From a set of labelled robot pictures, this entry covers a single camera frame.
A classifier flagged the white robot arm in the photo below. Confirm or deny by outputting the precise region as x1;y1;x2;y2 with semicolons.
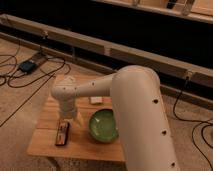
51;65;181;171

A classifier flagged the black floor cable left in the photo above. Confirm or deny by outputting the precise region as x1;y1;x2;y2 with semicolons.
0;44;72;128

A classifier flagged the small white block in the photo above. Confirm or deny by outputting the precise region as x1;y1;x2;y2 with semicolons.
89;97;103;104

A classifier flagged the green bowl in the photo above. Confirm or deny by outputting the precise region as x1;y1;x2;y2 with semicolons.
88;109;119;143

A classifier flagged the wooden table board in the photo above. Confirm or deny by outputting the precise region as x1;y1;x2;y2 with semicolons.
27;96;124;162

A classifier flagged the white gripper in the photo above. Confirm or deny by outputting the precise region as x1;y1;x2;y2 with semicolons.
59;99;83;127

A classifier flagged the black power adapter box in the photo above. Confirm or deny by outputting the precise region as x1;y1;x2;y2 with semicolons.
18;60;36;74

